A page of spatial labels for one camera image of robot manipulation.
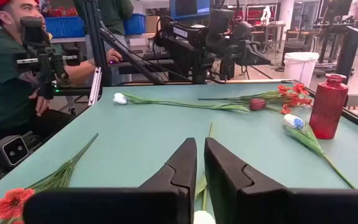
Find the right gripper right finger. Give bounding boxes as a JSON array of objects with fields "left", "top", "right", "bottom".
[{"left": 203, "top": 137, "right": 358, "bottom": 224}]

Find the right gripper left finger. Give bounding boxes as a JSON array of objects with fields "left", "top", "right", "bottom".
[{"left": 22, "top": 137, "right": 198, "bottom": 224}]

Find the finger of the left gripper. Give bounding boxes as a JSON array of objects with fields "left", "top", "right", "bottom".
[{"left": 241, "top": 41, "right": 272, "bottom": 67}]

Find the dark red tulip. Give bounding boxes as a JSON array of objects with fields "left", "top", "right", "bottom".
[{"left": 197, "top": 98, "right": 281, "bottom": 113}]

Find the orange flower bunch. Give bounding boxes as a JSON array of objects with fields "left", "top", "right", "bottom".
[
  {"left": 0, "top": 133, "right": 99, "bottom": 224},
  {"left": 197, "top": 82, "right": 313, "bottom": 115}
]

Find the cream tulip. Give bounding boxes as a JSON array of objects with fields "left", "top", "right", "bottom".
[{"left": 193, "top": 122, "right": 217, "bottom": 224}]

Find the white and blue tulip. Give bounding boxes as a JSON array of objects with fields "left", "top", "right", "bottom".
[{"left": 283, "top": 113, "right": 356, "bottom": 190}]

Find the red ribbed glass vase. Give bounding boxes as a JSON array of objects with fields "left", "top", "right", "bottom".
[{"left": 308, "top": 73, "right": 350, "bottom": 140}]

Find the white bucket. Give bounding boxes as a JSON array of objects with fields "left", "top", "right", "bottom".
[{"left": 283, "top": 52, "right": 319, "bottom": 88}]

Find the blue screen monitor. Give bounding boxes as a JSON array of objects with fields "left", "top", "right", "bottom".
[{"left": 169, "top": 0, "right": 211, "bottom": 20}]

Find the cardboard box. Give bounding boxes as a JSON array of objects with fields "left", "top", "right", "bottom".
[{"left": 145, "top": 16, "right": 161, "bottom": 34}]

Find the black stand pillar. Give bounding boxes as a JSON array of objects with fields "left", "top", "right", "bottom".
[{"left": 335, "top": 26, "right": 358, "bottom": 80}]

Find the blue plastic bin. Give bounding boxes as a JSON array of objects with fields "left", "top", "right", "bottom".
[
  {"left": 123, "top": 12, "right": 147, "bottom": 36},
  {"left": 44, "top": 16, "right": 86, "bottom": 39}
]

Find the silver aluminium extrusion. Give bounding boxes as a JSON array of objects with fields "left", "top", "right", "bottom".
[{"left": 88, "top": 67, "right": 103, "bottom": 106}]

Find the black diagonal frame strut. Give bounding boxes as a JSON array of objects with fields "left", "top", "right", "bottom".
[{"left": 99, "top": 21, "right": 167, "bottom": 85}]

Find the black table-level camera box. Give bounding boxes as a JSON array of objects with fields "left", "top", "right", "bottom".
[{"left": 0, "top": 134, "right": 30, "bottom": 170}]

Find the black upright frame post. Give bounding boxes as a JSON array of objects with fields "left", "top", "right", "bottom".
[{"left": 84, "top": 0, "right": 111, "bottom": 88}]

